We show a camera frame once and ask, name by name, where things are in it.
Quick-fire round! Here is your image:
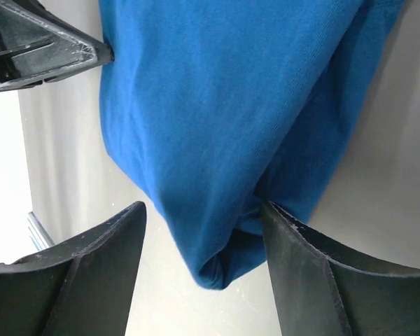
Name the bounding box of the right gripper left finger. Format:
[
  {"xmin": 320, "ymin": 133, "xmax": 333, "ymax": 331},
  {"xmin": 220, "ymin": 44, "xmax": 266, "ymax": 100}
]
[{"xmin": 0, "ymin": 202, "xmax": 147, "ymax": 336}]

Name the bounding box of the blue t shirt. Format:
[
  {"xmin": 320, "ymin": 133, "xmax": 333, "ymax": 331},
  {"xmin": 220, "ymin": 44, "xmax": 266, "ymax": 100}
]
[{"xmin": 99, "ymin": 1, "xmax": 403, "ymax": 290}]

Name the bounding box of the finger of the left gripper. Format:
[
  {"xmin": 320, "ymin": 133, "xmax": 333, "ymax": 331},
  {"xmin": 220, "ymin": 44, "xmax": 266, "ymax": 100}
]
[{"xmin": 0, "ymin": 1, "xmax": 113, "ymax": 92}]

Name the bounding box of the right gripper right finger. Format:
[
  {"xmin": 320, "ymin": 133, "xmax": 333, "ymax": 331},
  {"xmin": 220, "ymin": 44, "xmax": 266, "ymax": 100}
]
[{"xmin": 260, "ymin": 202, "xmax": 420, "ymax": 335}]

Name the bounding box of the aluminium frame rail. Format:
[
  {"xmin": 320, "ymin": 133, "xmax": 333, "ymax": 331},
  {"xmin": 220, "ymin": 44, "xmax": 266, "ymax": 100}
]
[{"xmin": 27, "ymin": 211, "xmax": 55, "ymax": 251}]

